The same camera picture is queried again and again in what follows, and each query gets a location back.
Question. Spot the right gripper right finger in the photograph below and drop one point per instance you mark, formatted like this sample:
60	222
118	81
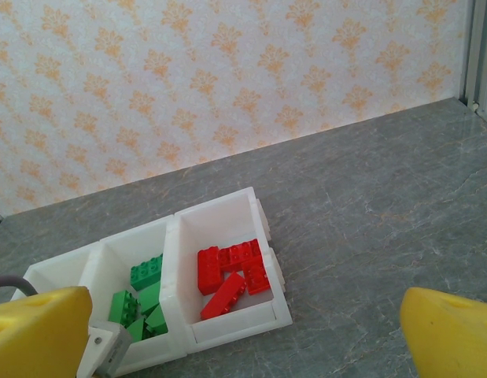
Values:
451	338

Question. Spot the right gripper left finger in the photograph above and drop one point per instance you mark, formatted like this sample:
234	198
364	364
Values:
34	338

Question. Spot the small green lego brick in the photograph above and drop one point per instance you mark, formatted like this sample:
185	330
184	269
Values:
135	329

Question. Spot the large green lego brick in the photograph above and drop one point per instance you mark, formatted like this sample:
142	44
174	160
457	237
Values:
146	272

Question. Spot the long red lego brick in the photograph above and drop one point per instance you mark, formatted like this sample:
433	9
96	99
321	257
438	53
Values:
223	296
241	254

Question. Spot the small red lego brick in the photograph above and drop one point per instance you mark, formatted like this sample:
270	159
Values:
257	278

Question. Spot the white plastic bin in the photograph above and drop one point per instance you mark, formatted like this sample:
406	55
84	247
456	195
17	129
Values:
62	271
223	220
133	244

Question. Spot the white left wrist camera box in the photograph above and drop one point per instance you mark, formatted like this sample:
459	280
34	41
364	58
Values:
105	348

